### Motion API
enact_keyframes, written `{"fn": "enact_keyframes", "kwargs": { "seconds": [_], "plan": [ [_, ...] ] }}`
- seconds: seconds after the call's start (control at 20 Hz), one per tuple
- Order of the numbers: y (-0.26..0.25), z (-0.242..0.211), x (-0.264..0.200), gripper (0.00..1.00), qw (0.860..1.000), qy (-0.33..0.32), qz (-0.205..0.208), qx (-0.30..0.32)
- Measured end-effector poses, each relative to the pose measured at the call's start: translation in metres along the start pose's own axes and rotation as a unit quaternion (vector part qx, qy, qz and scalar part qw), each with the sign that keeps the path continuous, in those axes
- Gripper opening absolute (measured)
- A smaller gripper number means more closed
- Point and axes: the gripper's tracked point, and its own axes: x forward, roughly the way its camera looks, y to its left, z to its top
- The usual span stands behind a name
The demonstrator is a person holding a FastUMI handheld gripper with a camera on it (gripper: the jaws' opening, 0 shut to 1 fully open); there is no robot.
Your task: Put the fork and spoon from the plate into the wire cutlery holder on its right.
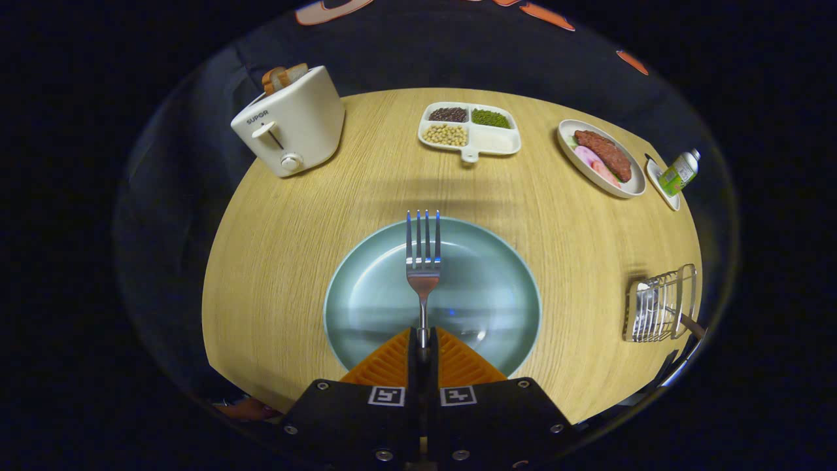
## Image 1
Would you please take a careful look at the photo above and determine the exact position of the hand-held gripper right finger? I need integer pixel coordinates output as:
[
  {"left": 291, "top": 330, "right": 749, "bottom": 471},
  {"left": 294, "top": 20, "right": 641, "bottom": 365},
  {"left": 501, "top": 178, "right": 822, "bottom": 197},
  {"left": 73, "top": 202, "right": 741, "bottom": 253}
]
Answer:
[{"left": 425, "top": 327, "right": 579, "bottom": 466}]

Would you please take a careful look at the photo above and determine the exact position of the metal wire drainer basket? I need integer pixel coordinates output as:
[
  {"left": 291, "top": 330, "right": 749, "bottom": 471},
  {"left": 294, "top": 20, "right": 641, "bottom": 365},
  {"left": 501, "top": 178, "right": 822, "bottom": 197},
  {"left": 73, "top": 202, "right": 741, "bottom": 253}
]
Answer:
[{"left": 623, "top": 264, "right": 698, "bottom": 343}]

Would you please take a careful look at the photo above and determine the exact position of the reddish pink ham slice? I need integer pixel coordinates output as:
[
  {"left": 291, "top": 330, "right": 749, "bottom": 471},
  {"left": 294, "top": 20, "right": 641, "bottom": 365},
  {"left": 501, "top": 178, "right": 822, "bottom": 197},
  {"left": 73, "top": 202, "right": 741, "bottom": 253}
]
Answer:
[{"left": 592, "top": 159, "right": 622, "bottom": 189}]

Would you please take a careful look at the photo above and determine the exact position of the silver fork brown handle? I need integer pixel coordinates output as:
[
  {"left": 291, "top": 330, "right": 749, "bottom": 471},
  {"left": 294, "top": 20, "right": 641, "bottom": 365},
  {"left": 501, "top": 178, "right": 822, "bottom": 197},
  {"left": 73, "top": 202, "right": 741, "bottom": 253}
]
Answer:
[{"left": 405, "top": 209, "right": 443, "bottom": 351}]

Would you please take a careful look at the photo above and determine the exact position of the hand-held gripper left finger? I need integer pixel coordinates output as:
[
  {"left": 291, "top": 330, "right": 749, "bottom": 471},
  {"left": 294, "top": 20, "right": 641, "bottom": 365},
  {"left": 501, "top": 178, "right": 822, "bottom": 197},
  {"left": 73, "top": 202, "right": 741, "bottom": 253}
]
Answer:
[{"left": 280, "top": 327, "right": 422, "bottom": 466}]

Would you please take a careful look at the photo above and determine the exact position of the round beige food plate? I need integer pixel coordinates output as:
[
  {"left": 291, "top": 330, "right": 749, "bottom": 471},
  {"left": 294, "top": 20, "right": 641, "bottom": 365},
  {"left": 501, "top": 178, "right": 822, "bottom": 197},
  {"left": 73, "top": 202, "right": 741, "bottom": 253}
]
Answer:
[{"left": 556, "top": 118, "right": 647, "bottom": 199}]

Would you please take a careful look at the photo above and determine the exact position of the light teal plate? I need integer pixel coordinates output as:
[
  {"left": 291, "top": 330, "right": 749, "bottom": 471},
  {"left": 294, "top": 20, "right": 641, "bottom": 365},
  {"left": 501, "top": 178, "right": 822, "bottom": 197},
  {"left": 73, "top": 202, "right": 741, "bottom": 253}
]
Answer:
[{"left": 323, "top": 217, "right": 543, "bottom": 379}]

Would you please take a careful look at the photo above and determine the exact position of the pile of green beans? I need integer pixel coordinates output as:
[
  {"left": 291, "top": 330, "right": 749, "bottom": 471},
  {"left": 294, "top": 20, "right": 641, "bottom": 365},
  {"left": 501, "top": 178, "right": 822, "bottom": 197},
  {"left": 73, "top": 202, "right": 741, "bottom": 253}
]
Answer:
[{"left": 471, "top": 109, "right": 511, "bottom": 129}]

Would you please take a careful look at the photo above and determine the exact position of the silver green drink bottle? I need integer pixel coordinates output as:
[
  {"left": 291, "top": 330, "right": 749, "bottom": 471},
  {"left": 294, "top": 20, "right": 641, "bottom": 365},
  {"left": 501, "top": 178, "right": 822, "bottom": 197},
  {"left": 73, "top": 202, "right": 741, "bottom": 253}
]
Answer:
[{"left": 658, "top": 148, "right": 702, "bottom": 197}]

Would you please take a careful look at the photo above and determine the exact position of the white square coaster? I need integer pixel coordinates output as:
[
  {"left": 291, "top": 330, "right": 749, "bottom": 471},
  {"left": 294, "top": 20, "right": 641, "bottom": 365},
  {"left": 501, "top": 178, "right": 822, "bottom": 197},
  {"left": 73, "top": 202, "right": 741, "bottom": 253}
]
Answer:
[{"left": 645, "top": 154, "right": 681, "bottom": 211}]

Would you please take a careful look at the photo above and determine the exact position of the pile of yellow soybeans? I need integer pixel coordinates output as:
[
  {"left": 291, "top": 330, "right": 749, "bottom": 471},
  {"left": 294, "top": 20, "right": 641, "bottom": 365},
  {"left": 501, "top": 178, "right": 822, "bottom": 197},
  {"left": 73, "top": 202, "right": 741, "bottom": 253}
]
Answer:
[{"left": 422, "top": 124, "right": 469, "bottom": 147}]

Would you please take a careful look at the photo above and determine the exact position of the pale pink ham slice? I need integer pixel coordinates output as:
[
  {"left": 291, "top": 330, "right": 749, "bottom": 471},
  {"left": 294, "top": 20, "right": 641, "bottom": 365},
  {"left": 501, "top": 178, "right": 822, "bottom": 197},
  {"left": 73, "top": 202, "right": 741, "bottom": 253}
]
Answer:
[{"left": 574, "top": 145, "right": 606, "bottom": 172}]

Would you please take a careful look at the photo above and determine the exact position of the white toaster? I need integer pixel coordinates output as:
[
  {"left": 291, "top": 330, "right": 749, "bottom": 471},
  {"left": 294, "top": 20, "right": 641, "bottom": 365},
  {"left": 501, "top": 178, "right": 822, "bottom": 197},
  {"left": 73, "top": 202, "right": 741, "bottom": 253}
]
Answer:
[{"left": 230, "top": 65, "right": 346, "bottom": 179}]

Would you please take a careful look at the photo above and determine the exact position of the white divided dish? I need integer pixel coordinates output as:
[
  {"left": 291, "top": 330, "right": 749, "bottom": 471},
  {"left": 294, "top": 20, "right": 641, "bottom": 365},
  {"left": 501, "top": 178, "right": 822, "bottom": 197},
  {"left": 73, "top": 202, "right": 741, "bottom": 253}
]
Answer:
[{"left": 417, "top": 101, "right": 522, "bottom": 164}]

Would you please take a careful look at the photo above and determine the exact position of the brown meat steak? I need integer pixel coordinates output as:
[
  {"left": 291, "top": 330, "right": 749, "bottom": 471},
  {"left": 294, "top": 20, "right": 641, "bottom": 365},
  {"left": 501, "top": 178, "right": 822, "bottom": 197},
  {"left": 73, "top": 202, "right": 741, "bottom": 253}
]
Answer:
[{"left": 573, "top": 130, "right": 633, "bottom": 183}]

